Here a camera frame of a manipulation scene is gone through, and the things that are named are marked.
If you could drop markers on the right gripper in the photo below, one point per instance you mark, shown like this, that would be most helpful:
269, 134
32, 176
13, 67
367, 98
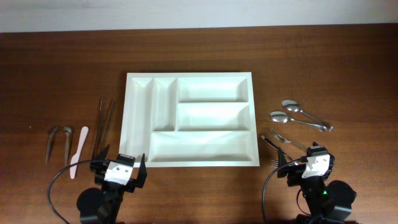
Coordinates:
295, 173

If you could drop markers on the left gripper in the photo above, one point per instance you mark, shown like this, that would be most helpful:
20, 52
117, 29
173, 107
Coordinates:
141, 177

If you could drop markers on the long steel tongs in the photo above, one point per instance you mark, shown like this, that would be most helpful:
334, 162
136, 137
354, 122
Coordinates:
104, 118

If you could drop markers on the dark handled steel fork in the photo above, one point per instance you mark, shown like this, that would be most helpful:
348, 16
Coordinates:
275, 147

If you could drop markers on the steel spoon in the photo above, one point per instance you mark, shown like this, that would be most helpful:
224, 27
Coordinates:
282, 117
294, 106

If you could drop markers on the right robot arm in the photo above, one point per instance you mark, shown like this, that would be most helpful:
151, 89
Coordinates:
327, 203

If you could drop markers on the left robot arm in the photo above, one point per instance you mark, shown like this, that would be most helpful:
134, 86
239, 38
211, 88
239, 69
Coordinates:
101, 205

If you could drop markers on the pink plastic knife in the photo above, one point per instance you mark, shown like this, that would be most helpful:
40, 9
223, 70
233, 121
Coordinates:
75, 158

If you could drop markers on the white plastic cutlery tray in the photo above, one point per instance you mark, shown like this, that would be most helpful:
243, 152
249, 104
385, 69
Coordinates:
199, 119

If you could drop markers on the small steel tongs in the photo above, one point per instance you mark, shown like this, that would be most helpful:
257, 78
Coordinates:
52, 132

